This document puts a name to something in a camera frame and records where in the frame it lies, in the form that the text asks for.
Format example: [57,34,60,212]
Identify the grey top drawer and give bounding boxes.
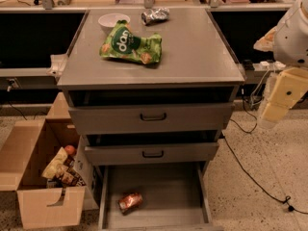
[68,103,234,135]

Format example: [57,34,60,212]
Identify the white power strip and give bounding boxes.
[259,61,286,71]

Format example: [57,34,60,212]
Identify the white cables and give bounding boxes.
[249,68,273,109]

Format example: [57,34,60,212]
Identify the grey open bottom drawer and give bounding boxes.
[98,163,224,231]

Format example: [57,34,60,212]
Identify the black floor cable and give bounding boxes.
[222,96,308,216]

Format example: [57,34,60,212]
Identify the grey drawer cabinet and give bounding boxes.
[57,7,246,231]

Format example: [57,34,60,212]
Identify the yellow snack bag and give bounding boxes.
[41,147,68,179]

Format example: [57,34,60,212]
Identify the dark brown snack bag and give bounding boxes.
[55,165,86,187]

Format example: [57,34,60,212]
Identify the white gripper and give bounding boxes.
[258,67,308,129]

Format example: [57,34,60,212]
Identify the white bowl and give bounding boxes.
[98,13,130,34]

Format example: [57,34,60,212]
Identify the crushed silver can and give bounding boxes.
[141,8,169,26]

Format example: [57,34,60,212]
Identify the green chip bag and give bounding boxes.
[99,20,162,64]

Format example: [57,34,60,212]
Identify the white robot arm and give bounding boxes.
[253,0,308,129]

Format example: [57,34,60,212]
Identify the brown cardboard box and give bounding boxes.
[0,93,100,229]

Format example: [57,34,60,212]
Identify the orange fruit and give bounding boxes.
[64,145,76,156]

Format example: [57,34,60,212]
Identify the grey middle drawer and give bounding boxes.
[85,142,218,166]

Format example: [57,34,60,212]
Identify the red coke can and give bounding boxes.
[117,192,143,214]

